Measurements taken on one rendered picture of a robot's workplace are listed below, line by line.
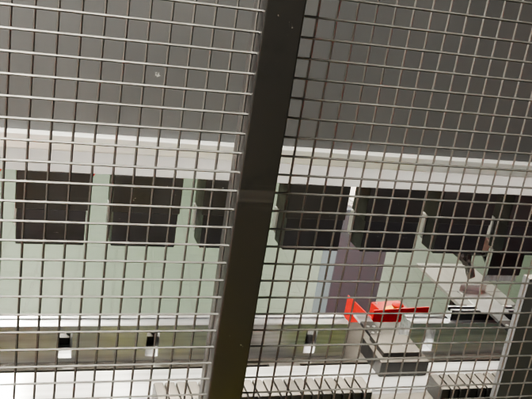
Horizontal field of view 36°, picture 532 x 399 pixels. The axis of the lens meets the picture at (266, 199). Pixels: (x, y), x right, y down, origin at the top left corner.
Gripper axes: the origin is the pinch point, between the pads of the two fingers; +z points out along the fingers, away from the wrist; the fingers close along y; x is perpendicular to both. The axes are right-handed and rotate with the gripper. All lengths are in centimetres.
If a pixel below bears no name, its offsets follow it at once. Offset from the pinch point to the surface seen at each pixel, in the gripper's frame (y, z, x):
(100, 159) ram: -108, -16, -29
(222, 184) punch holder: -80, -12, -27
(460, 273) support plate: 2.7, -3.2, 14.0
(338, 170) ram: -53, -16, -30
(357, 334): -33.4, 14.8, 12.0
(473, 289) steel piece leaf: 0.0, 3.8, 4.6
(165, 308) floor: -47, -33, 204
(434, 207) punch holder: -24.3, -10.9, -20.9
